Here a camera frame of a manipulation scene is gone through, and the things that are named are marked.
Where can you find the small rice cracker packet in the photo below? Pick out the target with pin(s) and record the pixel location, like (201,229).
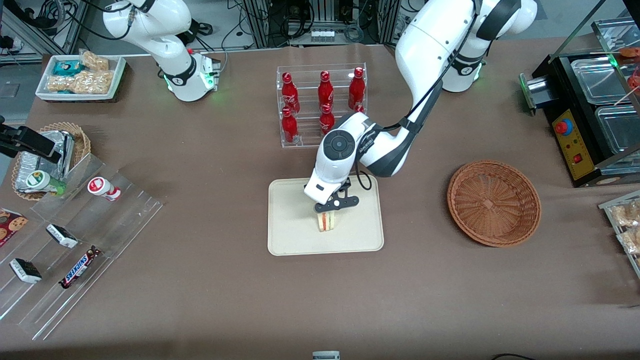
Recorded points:
(95,61)

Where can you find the large rice cracker packet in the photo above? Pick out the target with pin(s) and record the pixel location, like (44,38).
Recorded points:
(82,82)

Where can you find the grey device at table edge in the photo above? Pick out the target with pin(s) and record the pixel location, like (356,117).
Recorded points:
(326,355)

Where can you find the aluminium equipment rack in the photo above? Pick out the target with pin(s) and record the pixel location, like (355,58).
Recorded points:
(320,15)

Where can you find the chocolate chip cookie packet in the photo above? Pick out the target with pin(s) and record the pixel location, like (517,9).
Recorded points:
(11,225)

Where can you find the clear tray with snacks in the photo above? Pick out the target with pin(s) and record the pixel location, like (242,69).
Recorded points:
(607,207)

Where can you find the grey metal frame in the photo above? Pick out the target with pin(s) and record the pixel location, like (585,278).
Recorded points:
(35,35)

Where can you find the teal snack packet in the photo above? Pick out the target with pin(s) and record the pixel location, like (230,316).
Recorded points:
(66,68)

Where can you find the black white chocolate bar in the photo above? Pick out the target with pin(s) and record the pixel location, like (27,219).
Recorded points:
(62,236)
(25,270)

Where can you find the black food warmer appliance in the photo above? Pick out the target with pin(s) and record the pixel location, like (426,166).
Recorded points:
(565,85)

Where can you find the shallow light wicker basket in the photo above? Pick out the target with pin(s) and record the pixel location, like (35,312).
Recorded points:
(80,137)

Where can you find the silver foil packet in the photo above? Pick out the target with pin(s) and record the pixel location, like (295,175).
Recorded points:
(27,165)

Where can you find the clear acrylic bottle rack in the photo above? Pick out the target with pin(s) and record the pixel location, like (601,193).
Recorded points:
(307,125)

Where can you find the red emergency stop button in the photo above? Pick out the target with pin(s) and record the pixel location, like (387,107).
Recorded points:
(562,127)

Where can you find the yellow control panel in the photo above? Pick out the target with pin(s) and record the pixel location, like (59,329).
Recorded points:
(575,147)

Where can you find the red white yogurt bottle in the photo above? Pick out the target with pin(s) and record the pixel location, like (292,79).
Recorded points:
(102,188)

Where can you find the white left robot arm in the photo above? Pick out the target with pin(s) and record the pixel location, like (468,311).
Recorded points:
(430,45)

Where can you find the white power strip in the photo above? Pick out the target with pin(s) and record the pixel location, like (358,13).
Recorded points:
(322,35)

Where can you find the round brown wicker basket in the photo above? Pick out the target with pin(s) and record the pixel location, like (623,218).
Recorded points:
(492,205)

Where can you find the steel food pan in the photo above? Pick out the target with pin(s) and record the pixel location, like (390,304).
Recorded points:
(620,130)
(597,80)

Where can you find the triangle sandwich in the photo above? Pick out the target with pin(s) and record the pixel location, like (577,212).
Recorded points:
(327,221)

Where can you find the Snickers chocolate bar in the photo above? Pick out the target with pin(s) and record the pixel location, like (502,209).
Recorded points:
(80,267)

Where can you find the white snack tray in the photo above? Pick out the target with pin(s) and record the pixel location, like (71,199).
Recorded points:
(45,92)

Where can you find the black mounted device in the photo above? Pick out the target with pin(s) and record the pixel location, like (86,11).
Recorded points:
(27,141)

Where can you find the orange fried food piece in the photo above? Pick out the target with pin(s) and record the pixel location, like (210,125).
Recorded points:
(631,52)

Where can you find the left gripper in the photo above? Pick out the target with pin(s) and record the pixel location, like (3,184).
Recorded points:
(347,182)

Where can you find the clear acrylic tiered shelf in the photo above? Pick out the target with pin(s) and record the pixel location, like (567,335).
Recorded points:
(115,220)

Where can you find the red cola bottle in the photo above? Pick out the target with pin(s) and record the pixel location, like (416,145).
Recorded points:
(326,121)
(289,127)
(356,87)
(359,108)
(290,92)
(325,90)

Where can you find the green white yogurt cup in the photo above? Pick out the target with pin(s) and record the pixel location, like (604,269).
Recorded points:
(40,181)

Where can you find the cream rectangular plastic tray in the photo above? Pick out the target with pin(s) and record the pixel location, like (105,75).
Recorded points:
(295,230)

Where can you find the clear bagged pastry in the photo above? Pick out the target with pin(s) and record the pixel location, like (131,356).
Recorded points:
(631,241)
(626,214)

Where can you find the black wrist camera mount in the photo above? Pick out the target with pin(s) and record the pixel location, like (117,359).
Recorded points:
(342,190)

